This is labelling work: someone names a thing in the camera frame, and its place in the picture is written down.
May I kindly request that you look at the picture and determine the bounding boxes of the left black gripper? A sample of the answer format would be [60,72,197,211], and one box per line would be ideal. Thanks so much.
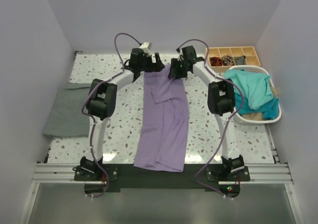
[139,53,165,73]

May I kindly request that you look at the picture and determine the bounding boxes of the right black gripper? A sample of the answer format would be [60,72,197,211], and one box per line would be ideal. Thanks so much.
[168,58,187,78]

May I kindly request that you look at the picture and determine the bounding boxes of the purple t shirt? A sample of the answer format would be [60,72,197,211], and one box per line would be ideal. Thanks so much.
[134,64,189,172]

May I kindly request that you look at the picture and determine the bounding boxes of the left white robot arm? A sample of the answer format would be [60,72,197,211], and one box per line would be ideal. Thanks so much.
[80,48,165,180]

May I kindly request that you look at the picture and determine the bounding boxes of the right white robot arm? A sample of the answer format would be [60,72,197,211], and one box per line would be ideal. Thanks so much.
[168,46,244,181]

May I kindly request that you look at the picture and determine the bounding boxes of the orange black rolled socks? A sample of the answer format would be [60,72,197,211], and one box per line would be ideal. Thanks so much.
[209,57,223,67]

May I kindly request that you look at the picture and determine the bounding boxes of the wooden compartment tray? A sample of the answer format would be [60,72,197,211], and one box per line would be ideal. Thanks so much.
[205,46,261,73]

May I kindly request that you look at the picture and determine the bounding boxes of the patterned rolled socks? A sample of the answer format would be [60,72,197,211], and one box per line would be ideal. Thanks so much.
[222,55,235,66]

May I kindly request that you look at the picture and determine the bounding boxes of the grey rolled socks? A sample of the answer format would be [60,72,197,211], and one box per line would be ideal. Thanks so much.
[235,55,246,66]

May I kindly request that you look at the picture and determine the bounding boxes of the white laundry basket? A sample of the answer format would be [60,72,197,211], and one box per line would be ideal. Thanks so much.
[225,65,282,125]

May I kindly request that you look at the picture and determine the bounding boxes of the teal t shirt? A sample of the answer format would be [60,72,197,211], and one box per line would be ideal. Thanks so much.
[224,70,274,110]

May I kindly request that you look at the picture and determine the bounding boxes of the beige garment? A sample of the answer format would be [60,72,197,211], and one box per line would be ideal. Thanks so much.
[239,85,279,121]

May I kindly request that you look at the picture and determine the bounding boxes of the blue t shirt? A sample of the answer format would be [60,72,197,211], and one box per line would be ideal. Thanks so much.
[238,93,279,120]

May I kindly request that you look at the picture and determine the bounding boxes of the folded grey t shirt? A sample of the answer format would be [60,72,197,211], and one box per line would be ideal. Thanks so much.
[42,82,90,138]

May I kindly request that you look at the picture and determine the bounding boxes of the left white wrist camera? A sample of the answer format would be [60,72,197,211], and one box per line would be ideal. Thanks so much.
[139,42,152,56]

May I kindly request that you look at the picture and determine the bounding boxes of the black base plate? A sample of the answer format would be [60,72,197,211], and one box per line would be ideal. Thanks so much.
[73,164,251,196]

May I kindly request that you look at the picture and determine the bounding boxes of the aluminium frame rail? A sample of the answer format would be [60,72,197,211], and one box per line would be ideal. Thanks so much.
[19,124,298,224]

